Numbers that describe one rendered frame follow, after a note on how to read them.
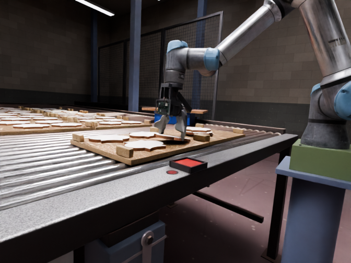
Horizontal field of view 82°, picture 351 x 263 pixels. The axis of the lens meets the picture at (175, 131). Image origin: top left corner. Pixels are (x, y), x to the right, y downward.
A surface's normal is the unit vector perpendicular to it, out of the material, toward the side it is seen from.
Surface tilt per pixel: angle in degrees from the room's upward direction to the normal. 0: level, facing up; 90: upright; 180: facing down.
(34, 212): 0
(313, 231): 90
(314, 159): 90
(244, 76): 90
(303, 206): 90
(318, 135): 72
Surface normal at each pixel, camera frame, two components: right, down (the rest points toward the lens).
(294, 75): -0.58, 0.08
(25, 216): 0.06, -0.99
